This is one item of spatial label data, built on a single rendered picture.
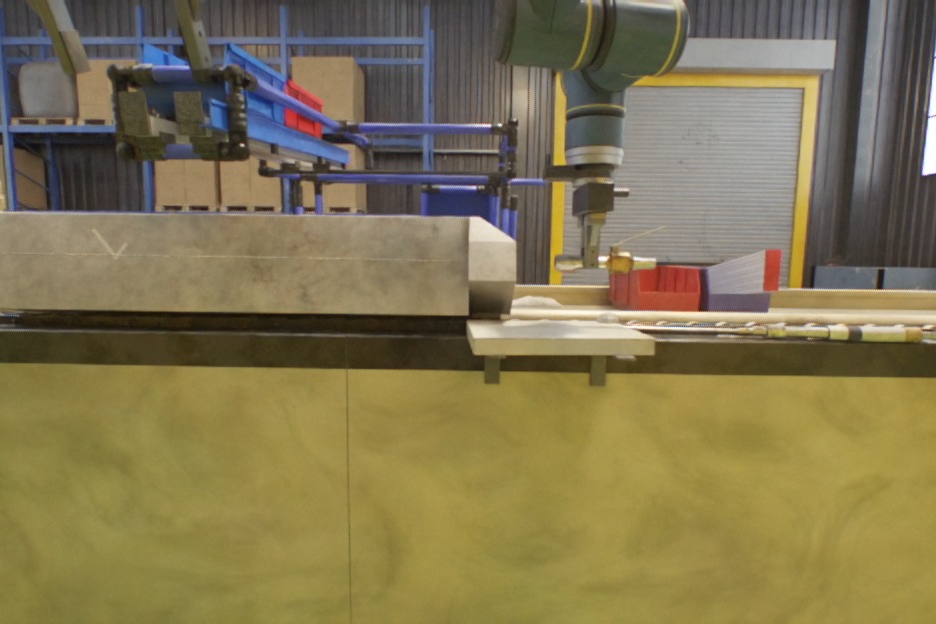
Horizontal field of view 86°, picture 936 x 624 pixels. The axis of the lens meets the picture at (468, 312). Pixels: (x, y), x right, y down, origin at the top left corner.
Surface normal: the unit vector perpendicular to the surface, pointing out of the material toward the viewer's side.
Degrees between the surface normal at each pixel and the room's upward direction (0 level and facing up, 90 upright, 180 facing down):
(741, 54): 90
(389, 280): 80
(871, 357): 90
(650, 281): 88
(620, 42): 126
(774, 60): 90
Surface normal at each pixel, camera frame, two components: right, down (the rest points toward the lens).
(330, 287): -0.01, -0.06
